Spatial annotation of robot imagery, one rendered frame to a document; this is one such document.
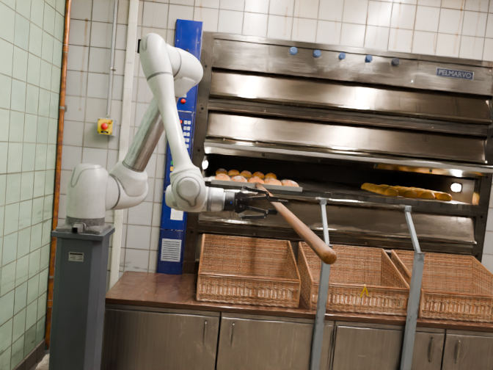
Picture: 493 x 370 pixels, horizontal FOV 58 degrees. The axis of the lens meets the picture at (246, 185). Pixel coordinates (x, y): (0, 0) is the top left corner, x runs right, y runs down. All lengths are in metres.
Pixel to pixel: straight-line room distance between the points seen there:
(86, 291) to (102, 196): 0.39
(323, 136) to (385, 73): 0.56
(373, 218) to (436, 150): 0.59
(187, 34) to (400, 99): 1.39
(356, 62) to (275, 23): 0.57
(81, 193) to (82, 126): 1.11
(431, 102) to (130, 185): 1.98
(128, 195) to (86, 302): 0.47
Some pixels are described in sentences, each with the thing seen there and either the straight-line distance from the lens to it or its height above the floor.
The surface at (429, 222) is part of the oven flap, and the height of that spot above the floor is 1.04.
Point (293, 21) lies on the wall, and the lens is 2.93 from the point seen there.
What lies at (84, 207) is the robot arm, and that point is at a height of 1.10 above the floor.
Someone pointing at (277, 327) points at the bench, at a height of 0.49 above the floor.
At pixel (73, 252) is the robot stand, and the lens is 1.91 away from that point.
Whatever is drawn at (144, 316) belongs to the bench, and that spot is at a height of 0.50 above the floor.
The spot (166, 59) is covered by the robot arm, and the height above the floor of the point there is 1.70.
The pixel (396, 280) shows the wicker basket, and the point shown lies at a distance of 2.77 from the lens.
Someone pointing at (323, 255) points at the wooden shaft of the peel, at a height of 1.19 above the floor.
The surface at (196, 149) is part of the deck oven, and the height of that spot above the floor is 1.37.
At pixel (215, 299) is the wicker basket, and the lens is 2.42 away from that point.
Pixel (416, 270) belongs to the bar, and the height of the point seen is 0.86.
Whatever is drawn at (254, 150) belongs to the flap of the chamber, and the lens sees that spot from 2.64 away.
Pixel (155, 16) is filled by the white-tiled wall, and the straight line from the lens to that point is 2.94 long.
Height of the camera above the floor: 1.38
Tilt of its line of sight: 4 degrees down
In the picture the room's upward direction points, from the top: 5 degrees clockwise
